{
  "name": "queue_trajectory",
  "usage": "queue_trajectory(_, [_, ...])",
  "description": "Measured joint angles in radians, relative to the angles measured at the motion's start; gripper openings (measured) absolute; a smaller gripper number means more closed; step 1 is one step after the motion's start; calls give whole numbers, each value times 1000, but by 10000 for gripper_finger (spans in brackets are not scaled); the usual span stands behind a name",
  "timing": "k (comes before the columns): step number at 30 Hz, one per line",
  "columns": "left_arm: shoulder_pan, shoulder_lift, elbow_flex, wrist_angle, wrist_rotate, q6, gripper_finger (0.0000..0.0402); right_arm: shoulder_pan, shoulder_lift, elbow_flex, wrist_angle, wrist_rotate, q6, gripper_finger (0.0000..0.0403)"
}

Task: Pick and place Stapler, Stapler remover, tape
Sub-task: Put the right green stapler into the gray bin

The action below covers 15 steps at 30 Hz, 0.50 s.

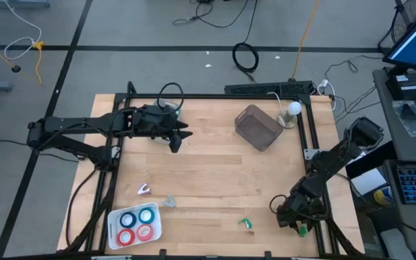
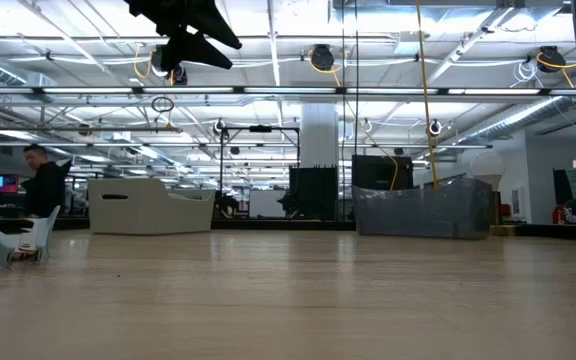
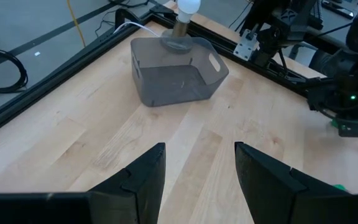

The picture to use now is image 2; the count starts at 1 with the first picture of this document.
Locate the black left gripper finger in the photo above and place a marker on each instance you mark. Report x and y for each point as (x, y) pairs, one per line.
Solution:
(188, 52)
(208, 22)

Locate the white square pillar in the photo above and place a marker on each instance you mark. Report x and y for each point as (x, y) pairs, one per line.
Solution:
(319, 135)

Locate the light grey plastic bin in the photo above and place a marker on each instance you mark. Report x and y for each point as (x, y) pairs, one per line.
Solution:
(143, 210)

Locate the black equipment box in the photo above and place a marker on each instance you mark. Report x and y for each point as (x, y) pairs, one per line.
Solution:
(378, 172)
(313, 195)

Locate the translucent dark plastic bin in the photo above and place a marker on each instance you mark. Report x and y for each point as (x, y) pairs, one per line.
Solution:
(418, 212)

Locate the wooden bulb holder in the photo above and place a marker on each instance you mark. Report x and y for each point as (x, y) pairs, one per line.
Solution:
(496, 207)

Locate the black gantry frame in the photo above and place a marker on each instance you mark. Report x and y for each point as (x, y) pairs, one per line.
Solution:
(260, 128)

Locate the long light rail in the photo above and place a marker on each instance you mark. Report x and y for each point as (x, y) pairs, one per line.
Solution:
(288, 90)

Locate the black aluminium table frame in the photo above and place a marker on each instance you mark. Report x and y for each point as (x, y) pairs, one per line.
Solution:
(268, 225)

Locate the silver ventilation duct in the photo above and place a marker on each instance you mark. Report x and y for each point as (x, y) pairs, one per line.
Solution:
(518, 120)

